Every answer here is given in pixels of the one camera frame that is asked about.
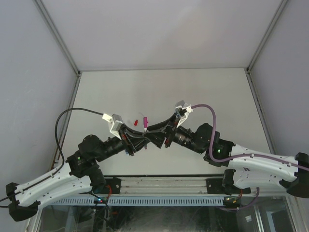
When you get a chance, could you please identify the pink pen cap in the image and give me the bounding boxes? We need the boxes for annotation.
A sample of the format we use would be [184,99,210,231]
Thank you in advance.
[143,117,148,129]

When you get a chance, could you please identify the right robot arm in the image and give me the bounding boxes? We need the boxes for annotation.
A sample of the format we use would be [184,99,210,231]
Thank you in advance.
[143,116,309,198]

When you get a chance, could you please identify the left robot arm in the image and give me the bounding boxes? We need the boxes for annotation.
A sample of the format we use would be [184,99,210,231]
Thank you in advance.
[6,125,151,222]

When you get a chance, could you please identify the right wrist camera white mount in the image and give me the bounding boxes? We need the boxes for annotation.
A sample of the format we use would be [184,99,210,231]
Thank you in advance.
[175,100,193,128]

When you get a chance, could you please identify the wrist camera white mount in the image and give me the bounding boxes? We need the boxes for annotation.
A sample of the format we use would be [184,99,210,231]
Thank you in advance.
[102,113,123,139]
[175,100,193,128]

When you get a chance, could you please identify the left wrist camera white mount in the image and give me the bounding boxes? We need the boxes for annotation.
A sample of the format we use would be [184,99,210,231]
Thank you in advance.
[102,113,123,139]

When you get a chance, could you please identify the aluminium rail frame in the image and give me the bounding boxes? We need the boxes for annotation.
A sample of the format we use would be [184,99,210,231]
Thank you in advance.
[36,175,297,195]

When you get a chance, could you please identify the black cable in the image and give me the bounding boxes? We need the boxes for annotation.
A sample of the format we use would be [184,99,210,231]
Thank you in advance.
[0,107,104,208]

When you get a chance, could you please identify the perforated blue cable tray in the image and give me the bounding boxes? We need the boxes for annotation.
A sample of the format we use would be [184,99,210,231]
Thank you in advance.
[51,196,225,206]

